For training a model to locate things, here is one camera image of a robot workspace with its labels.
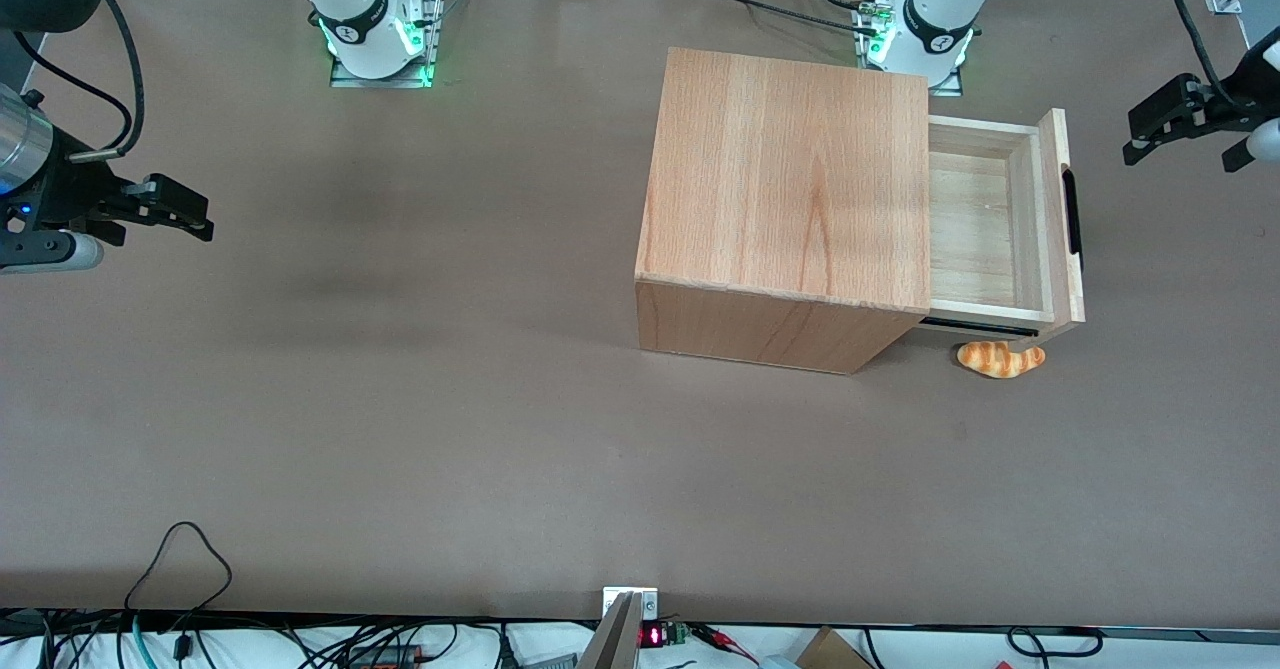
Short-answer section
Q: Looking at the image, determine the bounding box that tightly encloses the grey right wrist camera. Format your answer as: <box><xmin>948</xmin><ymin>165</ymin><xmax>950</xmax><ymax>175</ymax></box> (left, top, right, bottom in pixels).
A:
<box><xmin>0</xmin><ymin>232</ymin><xmax>105</xmax><ymax>274</ymax></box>

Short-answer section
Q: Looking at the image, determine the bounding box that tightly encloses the wooden drawer with black handle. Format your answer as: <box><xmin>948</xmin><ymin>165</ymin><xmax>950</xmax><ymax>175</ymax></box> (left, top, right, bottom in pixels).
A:
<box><xmin>918</xmin><ymin>108</ymin><xmax>1088</xmax><ymax>342</ymax></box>

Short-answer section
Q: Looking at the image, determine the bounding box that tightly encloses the black looped thin cable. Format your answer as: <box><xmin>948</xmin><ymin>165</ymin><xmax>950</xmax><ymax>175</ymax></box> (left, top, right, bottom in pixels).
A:
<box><xmin>122</xmin><ymin>521</ymin><xmax>234</xmax><ymax>640</ymax></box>

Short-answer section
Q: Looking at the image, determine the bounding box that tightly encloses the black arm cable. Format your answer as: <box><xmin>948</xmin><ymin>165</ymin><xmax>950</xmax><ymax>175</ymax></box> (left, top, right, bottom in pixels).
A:
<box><xmin>1168</xmin><ymin>0</ymin><xmax>1223</xmax><ymax>90</ymax></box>
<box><xmin>10</xmin><ymin>0</ymin><xmax>146</xmax><ymax>163</ymax></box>

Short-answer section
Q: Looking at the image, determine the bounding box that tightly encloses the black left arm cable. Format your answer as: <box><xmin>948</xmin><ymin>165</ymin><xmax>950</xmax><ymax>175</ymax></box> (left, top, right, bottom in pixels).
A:
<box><xmin>1168</xmin><ymin>0</ymin><xmax>1223</xmax><ymax>90</ymax></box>

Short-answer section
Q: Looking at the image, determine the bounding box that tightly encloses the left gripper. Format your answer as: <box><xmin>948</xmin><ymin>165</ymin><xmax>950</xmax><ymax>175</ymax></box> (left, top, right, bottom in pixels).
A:
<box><xmin>1121</xmin><ymin>73</ymin><xmax>1259</xmax><ymax>167</ymax></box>

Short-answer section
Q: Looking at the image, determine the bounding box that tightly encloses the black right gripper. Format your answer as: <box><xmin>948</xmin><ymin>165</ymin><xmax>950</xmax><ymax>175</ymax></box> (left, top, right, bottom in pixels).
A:
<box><xmin>0</xmin><ymin>144</ymin><xmax>216</xmax><ymax>250</ymax></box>

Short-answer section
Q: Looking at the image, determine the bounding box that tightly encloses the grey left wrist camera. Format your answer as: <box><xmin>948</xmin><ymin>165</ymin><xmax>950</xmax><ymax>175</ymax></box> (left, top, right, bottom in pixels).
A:
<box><xmin>1221</xmin><ymin>117</ymin><xmax>1280</xmax><ymax>173</ymax></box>

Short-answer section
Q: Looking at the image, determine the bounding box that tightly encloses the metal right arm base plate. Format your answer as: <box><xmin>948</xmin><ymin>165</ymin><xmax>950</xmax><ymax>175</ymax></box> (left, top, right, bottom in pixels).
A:
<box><xmin>329</xmin><ymin>0</ymin><xmax>447</xmax><ymax>89</ymax></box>

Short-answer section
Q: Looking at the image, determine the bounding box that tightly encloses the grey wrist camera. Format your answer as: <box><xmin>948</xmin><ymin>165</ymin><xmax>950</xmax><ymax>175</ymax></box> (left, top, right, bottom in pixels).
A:
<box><xmin>0</xmin><ymin>232</ymin><xmax>105</xmax><ymax>274</ymax></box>
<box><xmin>1221</xmin><ymin>117</ymin><xmax>1280</xmax><ymax>173</ymax></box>

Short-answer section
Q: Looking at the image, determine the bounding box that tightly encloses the light wooden drawer cabinet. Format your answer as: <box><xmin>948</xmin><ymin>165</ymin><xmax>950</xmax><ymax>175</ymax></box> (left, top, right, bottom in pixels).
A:
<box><xmin>634</xmin><ymin>46</ymin><xmax>933</xmax><ymax>376</ymax></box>

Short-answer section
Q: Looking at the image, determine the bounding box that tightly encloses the striped toy bread roll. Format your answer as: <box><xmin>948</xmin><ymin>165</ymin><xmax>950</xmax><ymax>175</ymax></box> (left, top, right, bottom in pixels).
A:
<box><xmin>957</xmin><ymin>340</ymin><xmax>1047</xmax><ymax>380</ymax></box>

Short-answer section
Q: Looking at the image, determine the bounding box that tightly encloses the brown cardboard piece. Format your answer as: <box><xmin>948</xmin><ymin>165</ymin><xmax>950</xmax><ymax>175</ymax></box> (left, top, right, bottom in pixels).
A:
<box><xmin>795</xmin><ymin>627</ymin><xmax>876</xmax><ymax>669</ymax></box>

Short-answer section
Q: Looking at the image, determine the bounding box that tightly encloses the black coiled cable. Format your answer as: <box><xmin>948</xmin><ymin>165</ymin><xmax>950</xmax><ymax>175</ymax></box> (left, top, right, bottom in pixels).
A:
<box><xmin>1005</xmin><ymin>627</ymin><xmax>1104</xmax><ymax>658</ymax></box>

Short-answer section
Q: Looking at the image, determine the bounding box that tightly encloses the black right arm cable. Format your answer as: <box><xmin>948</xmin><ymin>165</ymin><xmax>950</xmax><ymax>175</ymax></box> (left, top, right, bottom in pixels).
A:
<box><xmin>10</xmin><ymin>0</ymin><xmax>146</xmax><ymax>163</ymax></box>

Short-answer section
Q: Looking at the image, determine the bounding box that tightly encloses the black cable across table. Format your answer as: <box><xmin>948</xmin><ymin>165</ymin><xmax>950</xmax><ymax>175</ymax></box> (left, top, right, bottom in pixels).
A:
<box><xmin>695</xmin><ymin>0</ymin><xmax>883</xmax><ymax>34</ymax></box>

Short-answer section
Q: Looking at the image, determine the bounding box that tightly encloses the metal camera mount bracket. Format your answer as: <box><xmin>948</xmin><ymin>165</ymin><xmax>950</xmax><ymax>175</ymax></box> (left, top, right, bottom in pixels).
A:
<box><xmin>578</xmin><ymin>587</ymin><xmax>661</xmax><ymax>669</ymax></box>

